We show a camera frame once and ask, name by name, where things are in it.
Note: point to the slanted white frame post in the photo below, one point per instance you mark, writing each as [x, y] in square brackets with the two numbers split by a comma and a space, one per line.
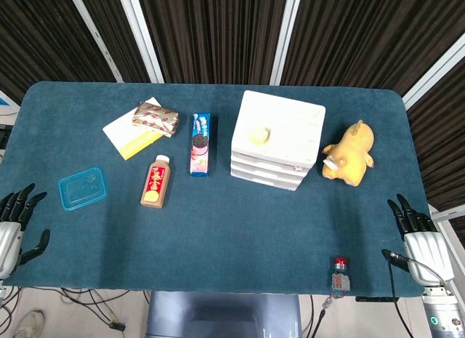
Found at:
[434, 76]

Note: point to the white metal rack frame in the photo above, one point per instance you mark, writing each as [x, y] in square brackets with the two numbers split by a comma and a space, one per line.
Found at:
[448, 212]

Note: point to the teal table cloth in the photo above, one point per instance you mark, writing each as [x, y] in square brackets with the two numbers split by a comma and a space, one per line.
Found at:
[225, 229]

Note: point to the blue clear plastic lid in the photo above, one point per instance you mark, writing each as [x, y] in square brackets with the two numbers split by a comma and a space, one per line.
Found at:
[83, 188]

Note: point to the black plug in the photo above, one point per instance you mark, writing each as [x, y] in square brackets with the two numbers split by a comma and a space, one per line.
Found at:
[118, 325]

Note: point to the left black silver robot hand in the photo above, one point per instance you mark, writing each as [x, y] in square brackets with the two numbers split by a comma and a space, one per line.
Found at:
[9, 240]

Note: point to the blue white sign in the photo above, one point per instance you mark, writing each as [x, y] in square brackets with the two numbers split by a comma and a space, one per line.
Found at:
[3, 101]

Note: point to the yellow plush toy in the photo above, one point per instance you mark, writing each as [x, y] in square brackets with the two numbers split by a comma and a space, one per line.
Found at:
[350, 152]

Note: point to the white plastic drawer cabinet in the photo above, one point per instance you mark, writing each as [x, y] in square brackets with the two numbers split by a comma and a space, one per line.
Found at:
[283, 116]

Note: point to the white yellow booklet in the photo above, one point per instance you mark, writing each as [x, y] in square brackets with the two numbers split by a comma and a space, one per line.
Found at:
[123, 132]

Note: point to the black bar under table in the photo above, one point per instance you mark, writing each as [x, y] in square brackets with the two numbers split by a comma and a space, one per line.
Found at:
[374, 299]

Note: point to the gold red snack bag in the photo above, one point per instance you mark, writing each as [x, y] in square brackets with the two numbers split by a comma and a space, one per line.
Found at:
[155, 118]

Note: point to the wide white frame post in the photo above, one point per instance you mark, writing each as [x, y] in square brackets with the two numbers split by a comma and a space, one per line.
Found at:
[141, 36]

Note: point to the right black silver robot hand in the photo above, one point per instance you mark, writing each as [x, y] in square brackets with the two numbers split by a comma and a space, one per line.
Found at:
[428, 254]

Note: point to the blue pink cookie box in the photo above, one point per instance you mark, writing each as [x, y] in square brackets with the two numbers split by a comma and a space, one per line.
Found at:
[200, 145]

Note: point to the brown milk tea bottle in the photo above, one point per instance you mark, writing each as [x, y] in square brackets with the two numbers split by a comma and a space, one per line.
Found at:
[155, 183]

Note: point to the red emergency stop button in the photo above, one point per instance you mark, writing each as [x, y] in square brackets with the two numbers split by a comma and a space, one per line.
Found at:
[340, 276]

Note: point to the white shoe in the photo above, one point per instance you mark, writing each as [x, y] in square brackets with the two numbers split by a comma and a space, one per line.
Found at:
[31, 323]

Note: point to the thin white frame post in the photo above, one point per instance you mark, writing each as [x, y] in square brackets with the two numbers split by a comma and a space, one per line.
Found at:
[95, 32]

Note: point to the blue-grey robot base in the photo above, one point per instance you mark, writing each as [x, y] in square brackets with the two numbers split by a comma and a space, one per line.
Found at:
[223, 316]

